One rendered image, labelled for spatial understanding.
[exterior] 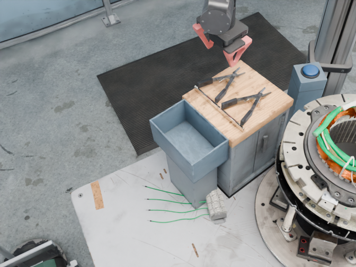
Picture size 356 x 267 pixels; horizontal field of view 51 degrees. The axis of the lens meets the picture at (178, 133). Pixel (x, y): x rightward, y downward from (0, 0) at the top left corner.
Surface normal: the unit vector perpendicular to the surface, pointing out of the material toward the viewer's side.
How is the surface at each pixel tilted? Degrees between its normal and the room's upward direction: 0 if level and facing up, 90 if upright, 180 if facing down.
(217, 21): 93
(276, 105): 0
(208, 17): 93
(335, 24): 90
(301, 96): 90
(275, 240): 0
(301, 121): 0
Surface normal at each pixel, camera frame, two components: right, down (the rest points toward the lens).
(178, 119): 0.60, 0.61
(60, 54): -0.08, -0.60
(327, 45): -0.18, 0.80
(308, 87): 0.11, 0.79
